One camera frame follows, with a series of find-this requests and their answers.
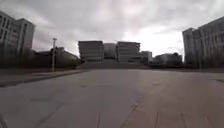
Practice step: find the low dark building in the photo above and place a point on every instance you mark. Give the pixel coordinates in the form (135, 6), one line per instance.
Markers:
(65, 58)

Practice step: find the tall grey building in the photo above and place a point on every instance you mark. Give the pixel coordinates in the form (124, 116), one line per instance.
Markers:
(13, 36)

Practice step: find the grey terraced building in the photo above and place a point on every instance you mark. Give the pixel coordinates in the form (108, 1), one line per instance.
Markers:
(100, 50)

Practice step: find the raised kerb strip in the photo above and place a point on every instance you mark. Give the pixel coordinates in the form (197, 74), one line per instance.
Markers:
(30, 77)

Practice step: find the grey paved plaza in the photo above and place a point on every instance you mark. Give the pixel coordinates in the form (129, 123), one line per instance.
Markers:
(113, 96)

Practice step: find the wide stone steps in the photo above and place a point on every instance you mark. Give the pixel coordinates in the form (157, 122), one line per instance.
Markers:
(113, 64)

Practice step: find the low pale building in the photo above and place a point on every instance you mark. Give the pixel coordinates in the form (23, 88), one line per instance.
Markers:
(168, 59)

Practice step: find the large grey office building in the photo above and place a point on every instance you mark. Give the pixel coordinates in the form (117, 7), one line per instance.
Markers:
(208, 43)

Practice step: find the pale pole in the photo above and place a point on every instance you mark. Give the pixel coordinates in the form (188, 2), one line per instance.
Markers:
(53, 55)

